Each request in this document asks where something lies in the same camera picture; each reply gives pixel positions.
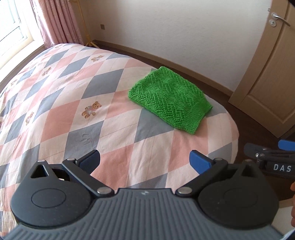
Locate green knitted vest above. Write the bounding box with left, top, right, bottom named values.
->
left=128, top=66, right=213, bottom=135

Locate person's right hand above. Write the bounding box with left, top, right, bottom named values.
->
left=290, top=182, right=295, bottom=227

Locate wooden door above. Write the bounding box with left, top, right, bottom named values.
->
left=229, top=1, right=294, bottom=138

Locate checkered bear bed quilt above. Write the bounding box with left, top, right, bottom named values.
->
left=1, top=44, right=239, bottom=236

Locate wooden coat stand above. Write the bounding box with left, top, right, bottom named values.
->
left=70, top=0, right=99, bottom=49

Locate pink curtain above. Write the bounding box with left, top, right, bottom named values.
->
left=30, top=0, right=84, bottom=49

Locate silver door handle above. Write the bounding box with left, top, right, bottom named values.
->
left=268, top=13, right=291, bottom=27

